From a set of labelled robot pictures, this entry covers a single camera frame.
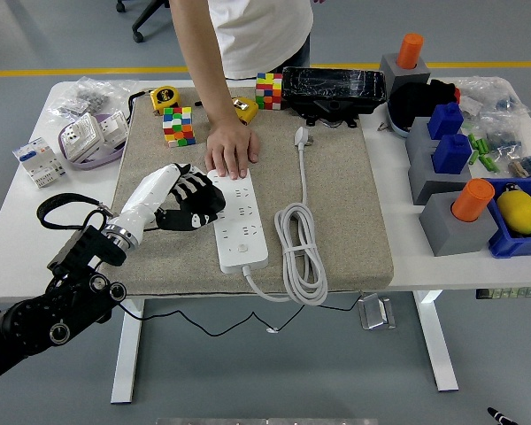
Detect orange cylinder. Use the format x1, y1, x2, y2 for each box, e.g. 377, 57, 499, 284
451, 177, 496, 223
395, 32, 426, 71

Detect yellow tape measure silver clip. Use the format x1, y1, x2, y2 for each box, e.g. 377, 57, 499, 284
194, 96, 260, 128

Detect colourful puzzle cube stack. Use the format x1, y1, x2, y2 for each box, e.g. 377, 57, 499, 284
254, 72, 284, 111
161, 105, 197, 150

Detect thin black plug cord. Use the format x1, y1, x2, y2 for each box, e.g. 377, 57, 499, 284
114, 290, 366, 337

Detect white power strip cord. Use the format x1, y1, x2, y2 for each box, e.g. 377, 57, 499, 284
241, 125, 329, 306

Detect clear bag grey screws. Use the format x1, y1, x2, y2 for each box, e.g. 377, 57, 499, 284
47, 75, 139, 120

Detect black cloth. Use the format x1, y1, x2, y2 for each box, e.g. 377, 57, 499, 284
388, 78, 459, 130

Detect blue peg block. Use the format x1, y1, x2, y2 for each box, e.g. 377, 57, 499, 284
430, 133, 473, 176
426, 102, 466, 141

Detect clear bag white parts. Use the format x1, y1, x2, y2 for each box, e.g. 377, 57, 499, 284
456, 75, 531, 120

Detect yellow lemon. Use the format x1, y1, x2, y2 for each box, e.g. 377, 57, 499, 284
496, 189, 531, 236

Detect purple strap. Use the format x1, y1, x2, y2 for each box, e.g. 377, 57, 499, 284
58, 112, 130, 172

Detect pale blue round base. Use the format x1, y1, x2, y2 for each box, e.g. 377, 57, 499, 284
385, 99, 415, 140

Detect white table leg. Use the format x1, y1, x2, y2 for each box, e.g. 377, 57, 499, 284
110, 297, 146, 406
413, 290, 460, 394

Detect grey-brown mat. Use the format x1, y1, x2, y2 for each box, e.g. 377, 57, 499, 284
102, 86, 395, 297

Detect clear bag of resistors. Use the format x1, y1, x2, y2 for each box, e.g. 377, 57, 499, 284
506, 151, 531, 181

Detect grey holder block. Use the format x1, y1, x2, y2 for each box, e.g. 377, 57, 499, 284
379, 52, 432, 104
419, 190, 500, 259
407, 144, 473, 206
404, 116, 444, 155

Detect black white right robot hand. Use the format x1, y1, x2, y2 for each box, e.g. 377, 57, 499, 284
486, 406, 521, 425

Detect white circuit breaker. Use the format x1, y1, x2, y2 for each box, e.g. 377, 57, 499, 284
12, 136, 68, 189

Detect white wall socket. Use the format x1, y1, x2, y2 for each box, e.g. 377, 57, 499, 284
59, 112, 105, 161
97, 110, 130, 150

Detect silver metal bracket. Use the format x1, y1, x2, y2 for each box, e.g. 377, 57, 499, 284
358, 291, 397, 331

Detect clear bag blue parts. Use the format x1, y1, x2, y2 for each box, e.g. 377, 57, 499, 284
480, 110, 527, 157

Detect person's right hand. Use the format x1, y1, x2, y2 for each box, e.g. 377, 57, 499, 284
204, 118, 261, 181

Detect table control panel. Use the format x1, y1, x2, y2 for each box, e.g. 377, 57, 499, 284
475, 286, 531, 301

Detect yellow tape measure black label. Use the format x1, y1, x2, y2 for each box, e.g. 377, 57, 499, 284
127, 85, 181, 117

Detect blue storage bin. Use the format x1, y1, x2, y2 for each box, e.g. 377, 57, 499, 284
481, 177, 531, 260

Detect person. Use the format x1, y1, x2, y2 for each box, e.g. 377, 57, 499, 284
167, 0, 315, 181

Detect black wrapped box device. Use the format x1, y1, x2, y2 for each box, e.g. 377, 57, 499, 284
281, 66, 389, 130

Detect black plug adapter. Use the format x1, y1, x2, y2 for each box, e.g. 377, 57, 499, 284
189, 175, 227, 218

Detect white power strip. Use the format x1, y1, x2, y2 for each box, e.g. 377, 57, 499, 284
206, 166, 270, 274

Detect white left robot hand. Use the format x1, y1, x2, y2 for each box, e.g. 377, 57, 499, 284
112, 161, 222, 243

